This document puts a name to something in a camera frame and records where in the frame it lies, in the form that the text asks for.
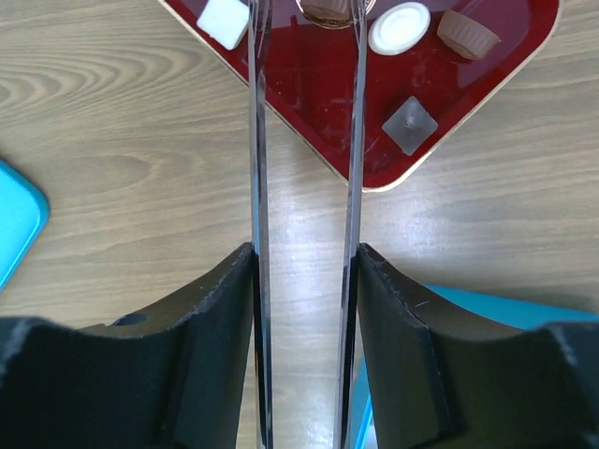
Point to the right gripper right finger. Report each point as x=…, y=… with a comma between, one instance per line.
x=444, y=377

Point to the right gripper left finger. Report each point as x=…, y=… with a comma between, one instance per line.
x=169, y=375

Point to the blue box lid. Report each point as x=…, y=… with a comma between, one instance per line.
x=24, y=213

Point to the metal tongs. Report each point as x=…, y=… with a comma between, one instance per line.
x=258, y=34

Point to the blue chocolate box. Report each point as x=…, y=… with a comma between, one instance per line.
x=506, y=311

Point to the clear square chocolate mould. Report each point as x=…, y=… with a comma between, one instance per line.
x=410, y=126

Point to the brown cup chocolate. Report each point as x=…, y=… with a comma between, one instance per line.
x=466, y=37

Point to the white round chocolate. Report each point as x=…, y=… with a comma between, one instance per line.
x=399, y=29

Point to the white square chocolate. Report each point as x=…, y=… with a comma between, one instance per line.
x=225, y=21

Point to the red tray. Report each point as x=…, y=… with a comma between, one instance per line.
x=311, y=63

